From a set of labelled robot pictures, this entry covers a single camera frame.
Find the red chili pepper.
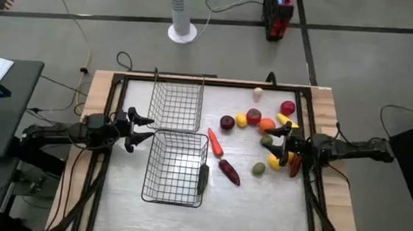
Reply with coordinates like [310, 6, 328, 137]
[289, 153, 303, 179]

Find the dark red plum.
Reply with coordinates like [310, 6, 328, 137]
[219, 114, 237, 132]

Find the red tomato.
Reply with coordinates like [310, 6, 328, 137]
[245, 107, 263, 127]

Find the small yellow lemon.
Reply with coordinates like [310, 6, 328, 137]
[234, 113, 249, 129]

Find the yellow floor cable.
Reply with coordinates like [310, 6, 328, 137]
[31, 0, 96, 117]

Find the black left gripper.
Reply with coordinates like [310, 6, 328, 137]
[112, 104, 158, 155]

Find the red apple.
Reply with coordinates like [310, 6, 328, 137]
[279, 99, 297, 117]

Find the black desk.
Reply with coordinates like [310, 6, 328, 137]
[0, 57, 46, 164]

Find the green cucumber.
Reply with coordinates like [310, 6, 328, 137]
[196, 163, 211, 196]

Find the orange fruit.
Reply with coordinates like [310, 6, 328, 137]
[258, 117, 278, 136]

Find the yellow corn cob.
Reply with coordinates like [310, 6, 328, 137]
[276, 113, 301, 130]

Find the black metal table frame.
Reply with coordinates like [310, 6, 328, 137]
[49, 66, 374, 231]

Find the small black wire basket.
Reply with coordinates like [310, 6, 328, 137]
[146, 70, 206, 134]

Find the thin black cable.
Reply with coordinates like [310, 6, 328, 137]
[378, 104, 413, 141]

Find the large yellow lemon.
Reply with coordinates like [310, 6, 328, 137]
[266, 152, 284, 171]

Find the dark red long pepper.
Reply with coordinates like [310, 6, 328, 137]
[216, 158, 243, 188]

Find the white tower fan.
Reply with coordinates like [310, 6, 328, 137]
[162, 0, 201, 46]

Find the large black wire basket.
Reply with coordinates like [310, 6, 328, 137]
[140, 128, 210, 209]

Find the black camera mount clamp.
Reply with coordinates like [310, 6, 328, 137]
[265, 71, 279, 88]

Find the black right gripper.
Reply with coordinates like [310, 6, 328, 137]
[260, 118, 316, 168]

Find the white floor cable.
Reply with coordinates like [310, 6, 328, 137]
[182, 0, 265, 49]

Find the black looped cable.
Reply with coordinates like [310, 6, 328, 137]
[115, 50, 135, 72]

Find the orange carrot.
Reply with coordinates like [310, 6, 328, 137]
[205, 127, 226, 159]

